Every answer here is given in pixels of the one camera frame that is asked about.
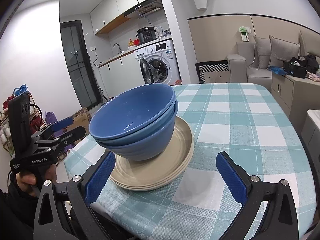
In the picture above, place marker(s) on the grey cushion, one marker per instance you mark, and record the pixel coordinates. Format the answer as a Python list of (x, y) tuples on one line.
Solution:
[(282, 51)]

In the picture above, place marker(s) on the red cardboard box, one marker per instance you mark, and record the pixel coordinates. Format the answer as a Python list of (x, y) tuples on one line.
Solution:
[(178, 81)]

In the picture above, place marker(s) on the black rice cooker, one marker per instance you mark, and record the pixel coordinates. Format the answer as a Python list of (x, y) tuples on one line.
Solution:
[(146, 34)]

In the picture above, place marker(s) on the black glass door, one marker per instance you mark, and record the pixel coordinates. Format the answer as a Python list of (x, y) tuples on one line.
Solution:
[(79, 65)]

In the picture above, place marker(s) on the purple bag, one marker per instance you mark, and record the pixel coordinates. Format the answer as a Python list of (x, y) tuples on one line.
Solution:
[(50, 118)]

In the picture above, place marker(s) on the person's left hand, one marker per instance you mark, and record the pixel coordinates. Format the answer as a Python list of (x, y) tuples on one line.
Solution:
[(25, 180)]

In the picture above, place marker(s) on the brown cardboard box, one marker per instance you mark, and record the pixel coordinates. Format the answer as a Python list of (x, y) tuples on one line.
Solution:
[(81, 118)]

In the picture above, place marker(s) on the white marble side table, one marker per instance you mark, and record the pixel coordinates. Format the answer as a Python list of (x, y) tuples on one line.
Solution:
[(310, 133)]

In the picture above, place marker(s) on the black patterned chair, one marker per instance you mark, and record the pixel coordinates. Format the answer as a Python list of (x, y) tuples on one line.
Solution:
[(213, 71)]

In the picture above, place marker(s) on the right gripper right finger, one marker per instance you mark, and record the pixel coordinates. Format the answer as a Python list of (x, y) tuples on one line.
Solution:
[(234, 176)]

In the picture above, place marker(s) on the blue plastic bag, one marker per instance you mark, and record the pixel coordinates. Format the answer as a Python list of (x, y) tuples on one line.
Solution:
[(277, 70)]

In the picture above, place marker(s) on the black storage basket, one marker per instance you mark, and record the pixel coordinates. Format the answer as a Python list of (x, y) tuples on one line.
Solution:
[(295, 69)]

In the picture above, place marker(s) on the light blue bowl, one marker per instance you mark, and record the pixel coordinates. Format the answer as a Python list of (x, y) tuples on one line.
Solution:
[(149, 146)]

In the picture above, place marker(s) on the grey sofa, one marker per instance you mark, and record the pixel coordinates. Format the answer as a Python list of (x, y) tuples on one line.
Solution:
[(251, 62)]

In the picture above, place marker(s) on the beige plate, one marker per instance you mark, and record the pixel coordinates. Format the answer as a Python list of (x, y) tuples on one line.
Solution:
[(160, 170)]

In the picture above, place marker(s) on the range hood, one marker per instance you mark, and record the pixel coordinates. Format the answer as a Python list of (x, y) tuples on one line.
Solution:
[(144, 9)]

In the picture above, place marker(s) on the teal checked tablecloth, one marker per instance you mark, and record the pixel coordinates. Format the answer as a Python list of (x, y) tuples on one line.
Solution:
[(242, 119)]

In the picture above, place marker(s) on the grey drawer cabinet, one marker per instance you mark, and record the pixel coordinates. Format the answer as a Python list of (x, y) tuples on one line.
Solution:
[(295, 96)]

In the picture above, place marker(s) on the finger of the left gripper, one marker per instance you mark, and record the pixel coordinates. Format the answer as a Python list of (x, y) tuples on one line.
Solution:
[(62, 124), (71, 136)]

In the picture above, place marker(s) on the white washing machine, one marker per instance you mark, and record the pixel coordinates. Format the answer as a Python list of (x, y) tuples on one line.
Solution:
[(161, 55)]

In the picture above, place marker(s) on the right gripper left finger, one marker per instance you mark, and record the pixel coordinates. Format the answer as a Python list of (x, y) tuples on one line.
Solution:
[(97, 175)]

